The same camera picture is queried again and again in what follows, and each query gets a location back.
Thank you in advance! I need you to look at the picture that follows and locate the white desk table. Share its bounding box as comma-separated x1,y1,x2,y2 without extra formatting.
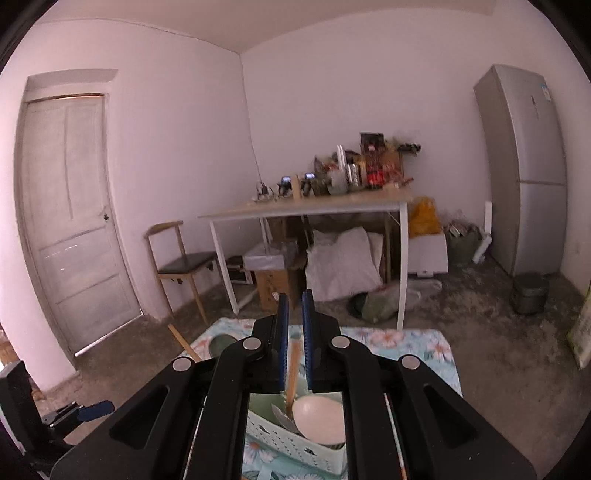
204,187,414,330

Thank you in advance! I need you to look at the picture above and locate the silver refrigerator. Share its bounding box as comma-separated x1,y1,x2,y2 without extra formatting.
474,64,568,276

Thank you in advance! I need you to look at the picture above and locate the white wooden door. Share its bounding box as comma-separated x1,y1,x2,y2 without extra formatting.
20,94,141,355

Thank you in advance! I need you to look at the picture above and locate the steel metal spoon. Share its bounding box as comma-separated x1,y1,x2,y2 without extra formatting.
208,333,238,358
271,404,300,435

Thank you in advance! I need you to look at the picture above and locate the white box on floor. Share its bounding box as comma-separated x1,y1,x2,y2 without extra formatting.
408,233,449,277

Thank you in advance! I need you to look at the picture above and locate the clutter on desk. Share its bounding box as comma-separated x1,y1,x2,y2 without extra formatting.
254,132,422,202

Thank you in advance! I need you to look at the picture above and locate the yellow plastic bag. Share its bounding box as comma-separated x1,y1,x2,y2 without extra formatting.
409,197,442,238

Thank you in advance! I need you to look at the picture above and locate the floral blue tablecloth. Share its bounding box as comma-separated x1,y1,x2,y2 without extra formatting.
181,316,463,480

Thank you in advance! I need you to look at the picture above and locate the green basket on floor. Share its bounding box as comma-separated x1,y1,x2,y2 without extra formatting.
445,222,482,267

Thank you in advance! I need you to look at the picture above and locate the dark metal pot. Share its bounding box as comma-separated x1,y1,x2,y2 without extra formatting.
510,273,549,315

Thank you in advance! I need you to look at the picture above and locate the mint green utensil basket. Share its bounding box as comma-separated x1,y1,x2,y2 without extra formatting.
246,394,348,475

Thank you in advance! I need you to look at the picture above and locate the white sack under desk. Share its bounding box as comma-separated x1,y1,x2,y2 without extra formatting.
305,227,384,302

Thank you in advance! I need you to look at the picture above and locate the wooden chair dark seat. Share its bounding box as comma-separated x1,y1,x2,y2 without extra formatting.
144,220,216,325

